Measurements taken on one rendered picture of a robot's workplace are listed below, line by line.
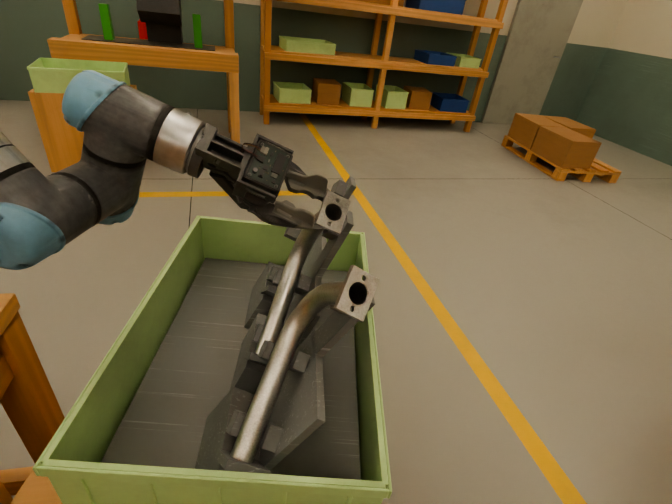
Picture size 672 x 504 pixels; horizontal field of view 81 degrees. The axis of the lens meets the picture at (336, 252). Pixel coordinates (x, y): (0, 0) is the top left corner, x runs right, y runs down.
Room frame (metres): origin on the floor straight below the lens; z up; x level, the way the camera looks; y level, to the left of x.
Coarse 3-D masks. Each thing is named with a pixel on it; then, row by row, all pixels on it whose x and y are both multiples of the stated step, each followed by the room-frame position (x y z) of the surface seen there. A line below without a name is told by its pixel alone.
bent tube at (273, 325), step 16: (320, 208) 0.52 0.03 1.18; (336, 208) 0.54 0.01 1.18; (320, 224) 0.50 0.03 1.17; (336, 224) 0.51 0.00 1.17; (304, 240) 0.57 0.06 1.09; (304, 256) 0.57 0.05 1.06; (288, 272) 0.54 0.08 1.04; (288, 288) 0.52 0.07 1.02; (272, 304) 0.50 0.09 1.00; (288, 304) 0.51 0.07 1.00; (272, 320) 0.48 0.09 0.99; (272, 336) 0.46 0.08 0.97; (256, 352) 0.44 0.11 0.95
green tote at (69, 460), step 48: (192, 240) 0.75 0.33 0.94; (240, 240) 0.83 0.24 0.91; (288, 240) 0.83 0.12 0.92; (144, 336) 0.48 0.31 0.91; (96, 384) 0.33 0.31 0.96; (96, 432) 0.31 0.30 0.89; (384, 432) 0.32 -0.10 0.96; (96, 480) 0.22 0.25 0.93; (144, 480) 0.22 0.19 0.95; (192, 480) 0.23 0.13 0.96; (240, 480) 0.23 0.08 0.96; (288, 480) 0.24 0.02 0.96; (336, 480) 0.25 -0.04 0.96; (384, 480) 0.26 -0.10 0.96
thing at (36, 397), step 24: (0, 336) 0.52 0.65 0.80; (24, 336) 0.58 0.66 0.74; (0, 360) 0.51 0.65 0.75; (24, 360) 0.55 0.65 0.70; (0, 384) 0.48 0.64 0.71; (24, 384) 0.52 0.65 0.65; (48, 384) 0.58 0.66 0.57; (24, 408) 0.52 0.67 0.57; (48, 408) 0.55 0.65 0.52; (24, 432) 0.51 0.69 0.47; (48, 432) 0.52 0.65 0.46; (0, 480) 0.50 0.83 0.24; (24, 480) 0.51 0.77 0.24
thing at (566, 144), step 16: (512, 128) 5.39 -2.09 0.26; (528, 128) 5.07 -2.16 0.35; (544, 128) 4.78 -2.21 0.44; (560, 128) 4.87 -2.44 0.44; (576, 128) 5.00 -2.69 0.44; (592, 128) 5.12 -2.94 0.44; (512, 144) 5.39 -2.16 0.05; (528, 144) 4.96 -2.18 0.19; (544, 144) 4.69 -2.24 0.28; (560, 144) 4.47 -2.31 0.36; (576, 144) 4.34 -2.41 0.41; (592, 144) 4.40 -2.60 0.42; (528, 160) 4.84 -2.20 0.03; (544, 160) 4.59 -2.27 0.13; (560, 160) 4.38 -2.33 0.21; (576, 160) 4.37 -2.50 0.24; (592, 160) 4.43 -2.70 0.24; (560, 176) 4.30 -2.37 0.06; (576, 176) 4.50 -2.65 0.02; (592, 176) 4.41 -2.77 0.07; (608, 176) 4.51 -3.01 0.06
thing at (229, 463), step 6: (222, 450) 0.28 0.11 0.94; (216, 456) 0.27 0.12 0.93; (222, 456) 0.26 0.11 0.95; (228, 456) 0.26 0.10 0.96; (222, 462) 0.25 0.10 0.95; (228, 462) 0.25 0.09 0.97; (234, 462) 0.25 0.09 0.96; (240, 462) 0.25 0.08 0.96; (252, 462) 0.27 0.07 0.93; (258, 462) 0.28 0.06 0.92; (228, 468) 0.24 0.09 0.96; (234, 468) 0.25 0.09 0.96; (240, 468) 0.25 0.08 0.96; (246, 468) 0.25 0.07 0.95; (252, 468) 0.25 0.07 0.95; (258, 468) 0.26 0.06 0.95; (264, 468) 0.26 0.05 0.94
